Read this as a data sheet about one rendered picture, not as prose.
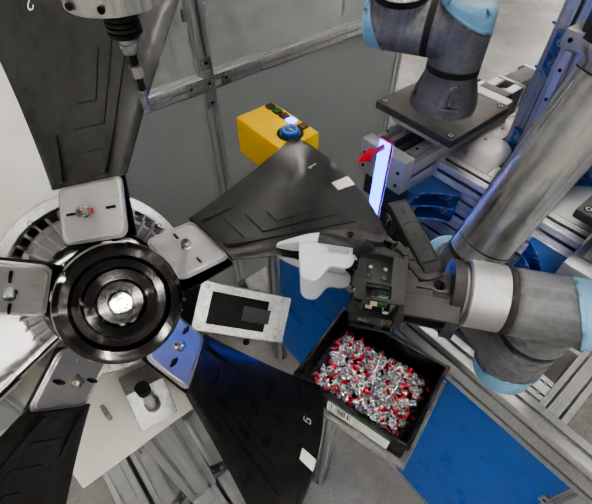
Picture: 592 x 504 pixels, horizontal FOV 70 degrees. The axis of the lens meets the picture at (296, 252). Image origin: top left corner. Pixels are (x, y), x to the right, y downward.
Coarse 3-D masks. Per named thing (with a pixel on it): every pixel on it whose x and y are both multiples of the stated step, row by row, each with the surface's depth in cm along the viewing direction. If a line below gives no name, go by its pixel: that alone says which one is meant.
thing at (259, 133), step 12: (264, 108) 93; (240, 120) 90; (252, 120) 90; (264, 120) 90; (276, 120) 90; (240, 132) 93; (252, 132) 89; (264, 132) 87; (276, 132) 87; (300, 132) 87; (312, 132) 87; (240, 144) 96; (252, 144) 91; (264, 144) 87; (276, 144) 84; (312, 144) 88; (252, 156) 94; (264, 156) 90
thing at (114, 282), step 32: (64, 256) 48; (96, 256) 40; (128, 256) 41; (160, 256) 42; (64, 288) 38; (96, 288) 40; (128, 288) 42; (160, 288) 43; (64, 320) 38; (96, 320) 40; (128, 320) 42; (160, 320) 43; (96, 352) 40; (128, 352) 41
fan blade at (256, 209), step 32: (288, 160) 62; (320, 160) 63; (256, 192) 57; (288, 192) 57; (320, 192) 58; (352, 192) 60; (224, 224) 52; (256, 224) 52; (288, 224) 53; (320, 224) 55; (352, 224) 56; (256, 256) 49
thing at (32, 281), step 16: (0, 272) 40; (16, 272) 40; (32, 272) 41; (48, 272) 41; (0, 288) 41; (16, 288) 42; (32, 288) 42; (48, 288) 43; (0, 304) 43; (16, 304) 44; (32, 304) 44
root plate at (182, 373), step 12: (180, 324) 53; (180, 336) 51; (192, 336) 53; (168, 348) 49; (192, 348) 52; (156, 360) 46; (168, 360) 47; (180, 360) 49; (192, 360) 51; (168, 372) 46; (180, 372) 48; (192, 372) 49; (180, 384) 47
